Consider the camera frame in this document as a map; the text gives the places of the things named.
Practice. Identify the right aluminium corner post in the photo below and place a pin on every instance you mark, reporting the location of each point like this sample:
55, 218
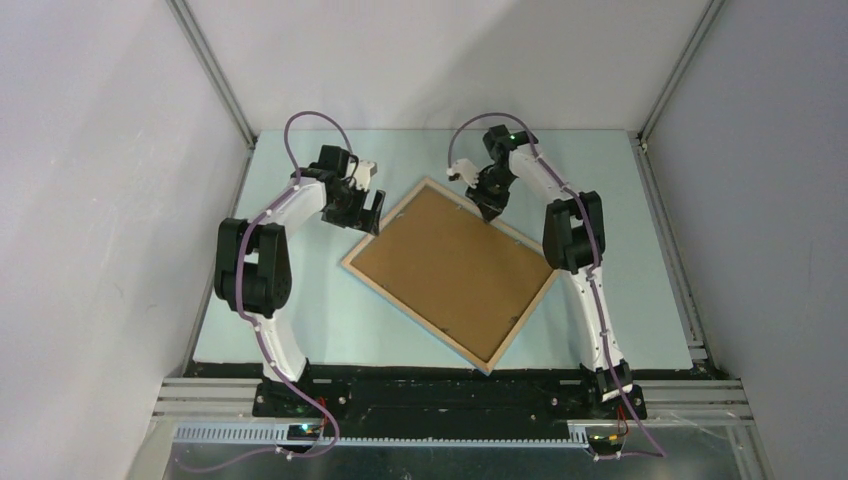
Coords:
703, 26

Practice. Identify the aluminium rail front frame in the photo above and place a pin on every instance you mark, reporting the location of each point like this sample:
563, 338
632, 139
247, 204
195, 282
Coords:
219, 410

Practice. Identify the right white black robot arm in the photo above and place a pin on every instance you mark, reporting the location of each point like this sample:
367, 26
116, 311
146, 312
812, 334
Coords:
573, 243

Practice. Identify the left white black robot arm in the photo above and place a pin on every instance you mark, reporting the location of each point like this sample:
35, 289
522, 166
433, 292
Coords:
253, 273

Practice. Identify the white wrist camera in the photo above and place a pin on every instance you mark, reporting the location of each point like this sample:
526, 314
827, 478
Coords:
465, 170
363, 174

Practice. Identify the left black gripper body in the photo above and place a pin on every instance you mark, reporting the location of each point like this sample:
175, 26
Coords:
348, 210

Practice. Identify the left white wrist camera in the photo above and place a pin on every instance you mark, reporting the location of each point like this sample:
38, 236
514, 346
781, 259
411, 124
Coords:
363, 174

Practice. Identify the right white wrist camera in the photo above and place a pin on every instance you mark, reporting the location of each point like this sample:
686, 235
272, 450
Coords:
465, 170

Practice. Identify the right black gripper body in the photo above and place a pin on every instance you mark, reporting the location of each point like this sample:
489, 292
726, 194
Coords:
494, 184

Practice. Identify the wooden picture frame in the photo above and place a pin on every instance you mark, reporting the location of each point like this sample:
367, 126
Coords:
371, 278

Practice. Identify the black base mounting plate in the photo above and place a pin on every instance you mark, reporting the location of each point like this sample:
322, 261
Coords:
419, 403

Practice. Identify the left aluminium corner post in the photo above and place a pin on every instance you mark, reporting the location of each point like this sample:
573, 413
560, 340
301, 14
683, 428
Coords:
204, 53

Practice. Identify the brown cardboard backing board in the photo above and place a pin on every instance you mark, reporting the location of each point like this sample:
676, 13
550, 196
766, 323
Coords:
450, 272

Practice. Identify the aluminium corner post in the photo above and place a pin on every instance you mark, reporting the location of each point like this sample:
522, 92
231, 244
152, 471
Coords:
204, 53
703, 26

